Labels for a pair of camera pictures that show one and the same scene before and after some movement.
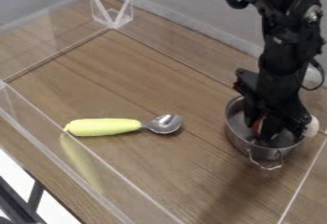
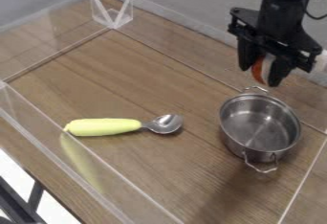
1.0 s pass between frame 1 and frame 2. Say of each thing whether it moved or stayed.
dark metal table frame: stayed
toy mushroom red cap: moved
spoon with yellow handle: stayed
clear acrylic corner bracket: stayed
